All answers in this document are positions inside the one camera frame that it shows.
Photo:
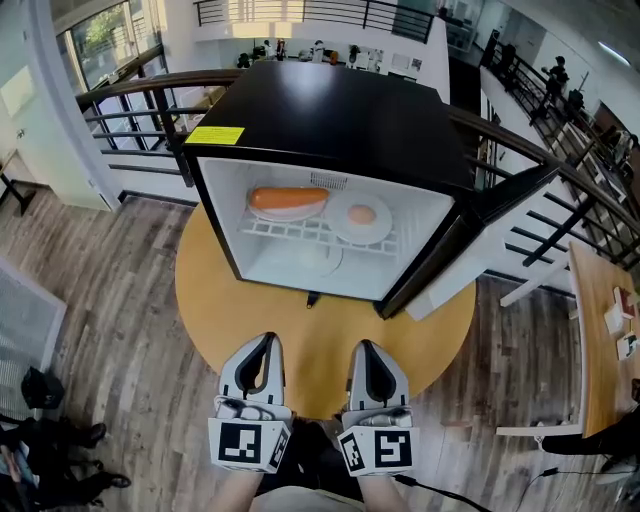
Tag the white-framed glass partition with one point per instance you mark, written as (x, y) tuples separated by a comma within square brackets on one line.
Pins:
[(25, 340)]

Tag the black balcony railing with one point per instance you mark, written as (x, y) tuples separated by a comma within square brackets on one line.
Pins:
[(325, 15)]

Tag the red and white flat box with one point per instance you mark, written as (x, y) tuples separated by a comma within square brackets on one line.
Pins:
[(627, 302)]

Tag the person's left forearm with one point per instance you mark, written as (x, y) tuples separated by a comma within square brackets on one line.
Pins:
[(235, 492)]

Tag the black mini fridge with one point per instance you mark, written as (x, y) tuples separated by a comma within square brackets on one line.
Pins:
[(325, 110)]

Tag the person's beige shirt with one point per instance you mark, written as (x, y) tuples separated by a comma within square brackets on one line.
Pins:
[(310, 502)]

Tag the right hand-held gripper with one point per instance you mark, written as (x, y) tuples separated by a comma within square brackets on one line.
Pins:
[(390, 447)]

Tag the rectangular wooden desk white legs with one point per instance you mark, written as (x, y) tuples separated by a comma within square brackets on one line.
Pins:
[(595, 350)]

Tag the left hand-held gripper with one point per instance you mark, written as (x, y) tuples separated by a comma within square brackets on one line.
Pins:
[(240, 442)]

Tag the white plate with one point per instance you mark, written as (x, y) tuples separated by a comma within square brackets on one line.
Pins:
[(285, 215), (370, 235), (320, 262)]

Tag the person's right forearm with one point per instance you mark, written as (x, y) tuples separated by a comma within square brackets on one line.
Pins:
[(381, 495)]

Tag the white box dark print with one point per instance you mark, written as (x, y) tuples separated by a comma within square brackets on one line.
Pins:
[(627, 346)]

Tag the round wooden table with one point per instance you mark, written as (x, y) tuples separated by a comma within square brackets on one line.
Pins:
[(210, 310)]

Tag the person's dark trousered legs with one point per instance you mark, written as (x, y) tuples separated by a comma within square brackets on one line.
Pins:
[(315, 460)]

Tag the plain white flat box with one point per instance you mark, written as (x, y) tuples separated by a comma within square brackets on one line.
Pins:
[(614, 321)]

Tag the black bag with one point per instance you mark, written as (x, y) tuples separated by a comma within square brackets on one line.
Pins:
[(40, 387)]

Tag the wood-topped black metal railing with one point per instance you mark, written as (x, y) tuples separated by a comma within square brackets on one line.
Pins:
[(167, 115)]

